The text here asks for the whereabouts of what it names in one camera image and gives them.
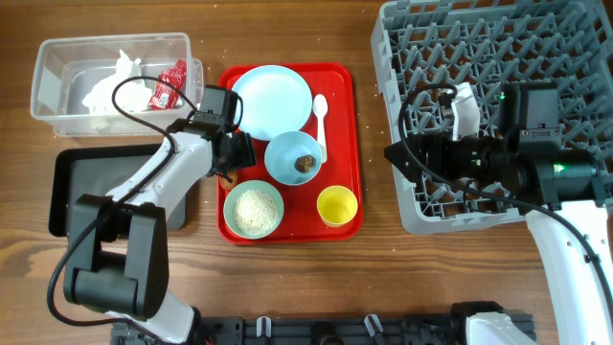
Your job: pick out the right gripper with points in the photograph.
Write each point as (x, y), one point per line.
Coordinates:
(435, 158)

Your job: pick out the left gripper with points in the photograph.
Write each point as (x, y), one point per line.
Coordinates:
(247, 152)

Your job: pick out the orange carrot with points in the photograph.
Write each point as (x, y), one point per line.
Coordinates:
(229, 181)

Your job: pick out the green bowl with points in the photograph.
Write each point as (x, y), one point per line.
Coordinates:
(231, 199)

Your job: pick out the light blue bowl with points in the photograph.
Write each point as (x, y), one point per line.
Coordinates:
(282, 152)

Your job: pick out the white rice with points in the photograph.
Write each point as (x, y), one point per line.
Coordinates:
(255, 213)

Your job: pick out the light blue plate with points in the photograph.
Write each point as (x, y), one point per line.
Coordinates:
(275, 100)

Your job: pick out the brown food scrap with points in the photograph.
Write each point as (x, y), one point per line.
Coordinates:
(305, 164)

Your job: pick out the yellow cup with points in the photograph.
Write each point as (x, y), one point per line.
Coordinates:
(337, 205)

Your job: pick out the red sauce packet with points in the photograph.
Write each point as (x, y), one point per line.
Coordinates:
(165, 95)

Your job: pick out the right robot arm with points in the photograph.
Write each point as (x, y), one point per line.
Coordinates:
(558, 191)

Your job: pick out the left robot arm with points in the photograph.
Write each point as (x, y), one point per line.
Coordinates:
(116, 262)

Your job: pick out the grey dishwasher rack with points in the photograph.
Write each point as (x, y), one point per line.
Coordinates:
(489, 43)

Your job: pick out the red serving tray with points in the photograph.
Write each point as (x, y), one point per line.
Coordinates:
(301, 221)

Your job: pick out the white plastic spoon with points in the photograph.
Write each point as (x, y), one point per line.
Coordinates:
(320, 109)

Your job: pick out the black plastic tray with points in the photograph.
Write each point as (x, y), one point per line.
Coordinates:
(93, 171)

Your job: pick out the clear plastic bin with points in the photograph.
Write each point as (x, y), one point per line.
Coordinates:
(74, 77)

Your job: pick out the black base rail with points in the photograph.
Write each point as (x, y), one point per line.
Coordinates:
(421, 329)

